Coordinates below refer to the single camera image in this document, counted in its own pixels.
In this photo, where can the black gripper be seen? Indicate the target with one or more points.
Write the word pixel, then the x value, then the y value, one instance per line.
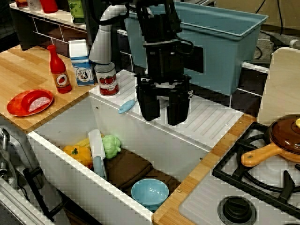
pixel 164 63

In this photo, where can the light blue bowl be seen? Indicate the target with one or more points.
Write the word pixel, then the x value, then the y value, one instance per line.
pixel 150 192

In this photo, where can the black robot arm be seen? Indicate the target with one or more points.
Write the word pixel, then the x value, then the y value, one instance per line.
pixel 159 25

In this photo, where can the white toy sink basin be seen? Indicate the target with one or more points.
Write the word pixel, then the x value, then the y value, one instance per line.
pixel 152 145

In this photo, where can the tomato can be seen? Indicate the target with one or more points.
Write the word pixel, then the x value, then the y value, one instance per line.
pixel 107 82

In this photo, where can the green toy cabbage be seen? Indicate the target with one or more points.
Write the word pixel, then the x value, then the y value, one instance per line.
pixel 112 146

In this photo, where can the brown cloth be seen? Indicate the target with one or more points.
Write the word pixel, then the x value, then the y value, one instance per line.
pixel 129 166

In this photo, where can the teal plastic bin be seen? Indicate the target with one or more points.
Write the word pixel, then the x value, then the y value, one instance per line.
pixel 215 58

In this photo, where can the yellow toy corn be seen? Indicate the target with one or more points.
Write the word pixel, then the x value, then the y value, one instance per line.
pixel 84 142

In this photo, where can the blue white milk carton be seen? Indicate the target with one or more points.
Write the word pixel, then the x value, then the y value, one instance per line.
pixel 82 70

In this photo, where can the grey toy faucet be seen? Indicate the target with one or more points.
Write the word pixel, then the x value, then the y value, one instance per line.
pixel 100 42

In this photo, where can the yellow toy bell pepper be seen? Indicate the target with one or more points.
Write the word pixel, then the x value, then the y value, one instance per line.
pixel 80 155

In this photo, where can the white stove top plate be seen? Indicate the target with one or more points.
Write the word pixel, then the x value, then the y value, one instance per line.
pixel 204 199

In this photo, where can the red hot sauce bottle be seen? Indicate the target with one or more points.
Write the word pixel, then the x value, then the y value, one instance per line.
pixel 59 72

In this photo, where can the light wooden board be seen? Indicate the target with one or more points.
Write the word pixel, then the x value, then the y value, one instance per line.
pixel 281 89

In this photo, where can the brown glass pan lid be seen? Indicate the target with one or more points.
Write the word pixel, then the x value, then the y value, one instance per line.
pixel 283 131

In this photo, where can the black stove knob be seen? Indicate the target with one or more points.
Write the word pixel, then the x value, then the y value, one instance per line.
pixel 236 209

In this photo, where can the red white food slice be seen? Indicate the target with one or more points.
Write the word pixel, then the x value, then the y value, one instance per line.
pixel 35 100

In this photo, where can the green pea can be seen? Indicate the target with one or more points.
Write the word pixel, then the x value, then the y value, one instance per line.
pixel 76 11

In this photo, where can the white shelf ledge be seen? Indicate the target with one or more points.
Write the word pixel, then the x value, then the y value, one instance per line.
pixel 56 18

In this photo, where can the red plate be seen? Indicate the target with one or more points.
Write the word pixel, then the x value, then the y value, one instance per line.
pixel 15 106

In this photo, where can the black clamp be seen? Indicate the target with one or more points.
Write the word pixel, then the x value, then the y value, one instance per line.
pixel 35 185

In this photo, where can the black stove grate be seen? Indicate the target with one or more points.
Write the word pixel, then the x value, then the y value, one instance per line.
pixel 288 189

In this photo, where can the red squeeze ketchup bottle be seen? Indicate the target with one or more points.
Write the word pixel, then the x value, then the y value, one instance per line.
pixel 48 5

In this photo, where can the silver metal stand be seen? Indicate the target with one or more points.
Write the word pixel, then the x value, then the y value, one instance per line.
pixel 5 150

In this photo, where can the white jar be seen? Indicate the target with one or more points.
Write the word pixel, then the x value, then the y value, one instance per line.
pixel 34 4

